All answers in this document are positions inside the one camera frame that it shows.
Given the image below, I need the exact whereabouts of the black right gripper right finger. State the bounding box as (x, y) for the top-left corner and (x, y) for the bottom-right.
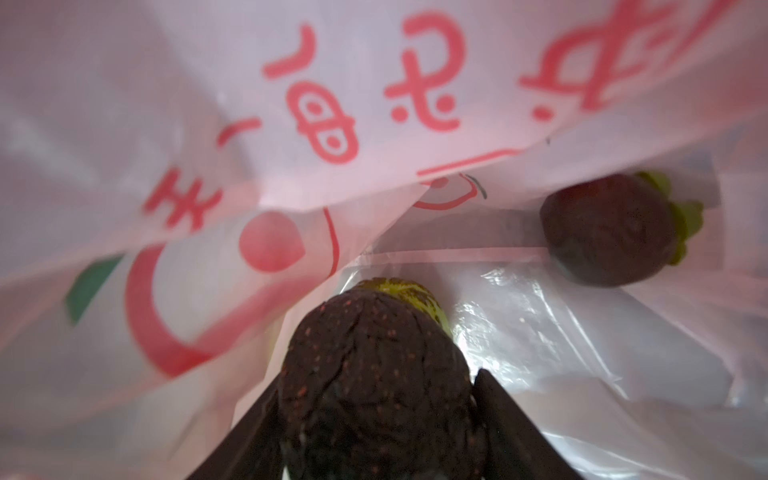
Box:
(473, 369), (582, 480)

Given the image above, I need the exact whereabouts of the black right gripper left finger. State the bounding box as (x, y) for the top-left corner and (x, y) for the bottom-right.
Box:
(187, 377), (282, 480)

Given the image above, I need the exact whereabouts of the dark purple mangosteen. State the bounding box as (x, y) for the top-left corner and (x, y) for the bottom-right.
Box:
(539, 170), (704, 288)
(278, 278), (488, 479)

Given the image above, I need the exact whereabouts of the pink plastic bag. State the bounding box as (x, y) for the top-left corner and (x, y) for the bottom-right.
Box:
(1, 1), (767, 479)

